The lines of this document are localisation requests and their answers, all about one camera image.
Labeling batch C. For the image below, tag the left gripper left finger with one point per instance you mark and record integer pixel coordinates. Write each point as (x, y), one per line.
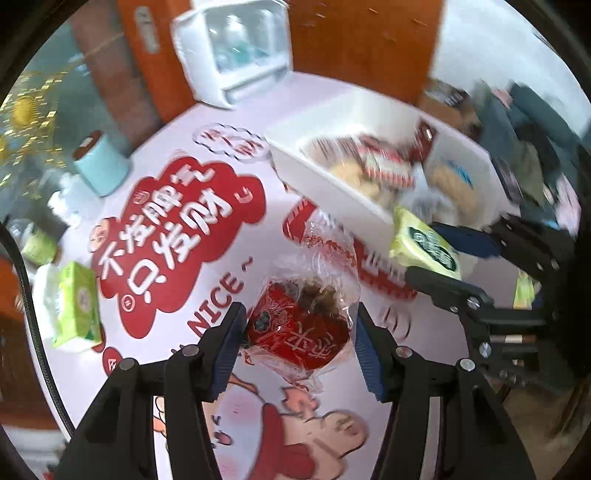
(221, 345)

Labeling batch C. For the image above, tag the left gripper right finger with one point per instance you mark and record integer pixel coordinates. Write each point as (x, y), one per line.
(374, 347)

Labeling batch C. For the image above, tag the round rice cracker packet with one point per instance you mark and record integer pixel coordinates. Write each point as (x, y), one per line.
(350, 172)

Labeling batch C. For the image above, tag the puffed rice bar packet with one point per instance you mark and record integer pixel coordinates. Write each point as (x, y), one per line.
(451, 184)

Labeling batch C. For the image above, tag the green yellow snack packet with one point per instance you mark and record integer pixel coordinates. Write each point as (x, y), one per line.
(417, 244)

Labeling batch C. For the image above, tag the white plastic storage bin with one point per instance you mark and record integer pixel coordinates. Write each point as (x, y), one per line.
(355, 153)

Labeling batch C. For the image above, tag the wooden cabinet with shelves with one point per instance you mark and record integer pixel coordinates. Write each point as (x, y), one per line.
(383, 45)

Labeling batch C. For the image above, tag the teal canister with brown lid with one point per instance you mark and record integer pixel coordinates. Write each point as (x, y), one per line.
(102, 166)

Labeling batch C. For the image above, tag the red jujube snack packet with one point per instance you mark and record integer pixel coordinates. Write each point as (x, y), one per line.
(303, 319)

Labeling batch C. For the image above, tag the white barcode biscuit packet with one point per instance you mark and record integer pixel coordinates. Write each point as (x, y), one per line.
(382, 163)

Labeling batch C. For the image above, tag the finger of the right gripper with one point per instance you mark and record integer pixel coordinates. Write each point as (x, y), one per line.
(476, 243)
(445, 292)

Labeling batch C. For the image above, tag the white squeeze bottle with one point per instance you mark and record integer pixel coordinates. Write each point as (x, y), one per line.
(75, 202)

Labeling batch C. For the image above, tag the clear bottle with green label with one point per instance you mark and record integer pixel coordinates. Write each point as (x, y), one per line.
(35, 245)

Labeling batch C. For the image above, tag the white cosmetics organizer case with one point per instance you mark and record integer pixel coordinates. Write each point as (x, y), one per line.
(230, 50)

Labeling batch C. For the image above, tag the glass sliding door gold ornament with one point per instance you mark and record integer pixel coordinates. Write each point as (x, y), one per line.
(82, 66)

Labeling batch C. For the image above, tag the green tissue box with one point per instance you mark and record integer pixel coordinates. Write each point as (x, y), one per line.
(73, 308)

